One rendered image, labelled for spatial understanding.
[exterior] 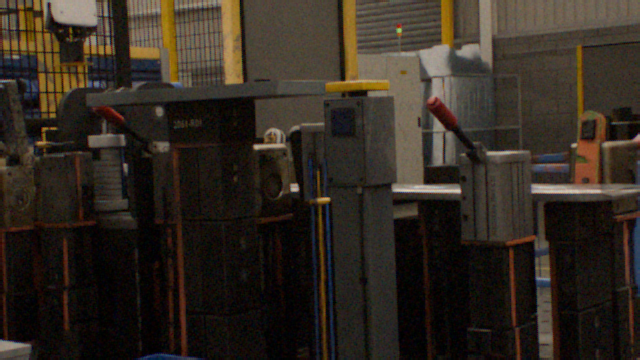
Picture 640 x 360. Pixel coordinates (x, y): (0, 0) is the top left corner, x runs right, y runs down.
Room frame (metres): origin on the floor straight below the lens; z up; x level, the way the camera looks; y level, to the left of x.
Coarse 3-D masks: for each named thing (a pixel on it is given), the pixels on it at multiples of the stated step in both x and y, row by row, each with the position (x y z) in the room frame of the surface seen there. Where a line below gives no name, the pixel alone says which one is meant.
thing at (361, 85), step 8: (360, 80) 1.33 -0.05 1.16; (368, 80) 1.34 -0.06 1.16; (376, 80) 1.36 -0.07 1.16; (384, 80) 1.37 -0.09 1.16; (328, 88) 1.36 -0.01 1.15; (336, 88) 1.35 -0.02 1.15; (344, 88) 1.35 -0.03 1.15; (352, 88) 1.34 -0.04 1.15; (360, 88) 1.33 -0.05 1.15; (368, 88) 1.34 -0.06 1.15; (376, 88) 1.35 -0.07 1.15; (384, 88) 1.37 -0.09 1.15; (352, 96) 1.36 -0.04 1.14; (360, 96) 1.36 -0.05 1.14; (368, 96) 1.37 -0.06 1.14
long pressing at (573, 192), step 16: (128, 192) 2.02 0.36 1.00; (400, 192) 1.62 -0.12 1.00; (416, 192) 1.61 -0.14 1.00; (432, 192) 1.59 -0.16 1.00; (448, 192) 1.57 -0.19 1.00; (544, 192) 1.48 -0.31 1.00; (560, 192) 1.46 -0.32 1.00; (576, 192) 1.45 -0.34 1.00; (592, 192) 1.44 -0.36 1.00; (608, 192) 1.47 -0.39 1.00; (624, 192) 1.48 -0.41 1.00
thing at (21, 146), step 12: (0, 84) 2.09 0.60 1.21; (12, 84) 2.08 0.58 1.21; (24, 84) 2.11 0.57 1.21; (0, 96) 2.10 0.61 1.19; (12, 96) 2.08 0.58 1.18; (12, 108) 2.08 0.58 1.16; (12, 120) 2.09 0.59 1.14; (12, 132) 2.09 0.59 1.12; (24, 132) 2.10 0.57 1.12; (12, 144) 2.10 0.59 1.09; (24, 144) 2.10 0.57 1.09
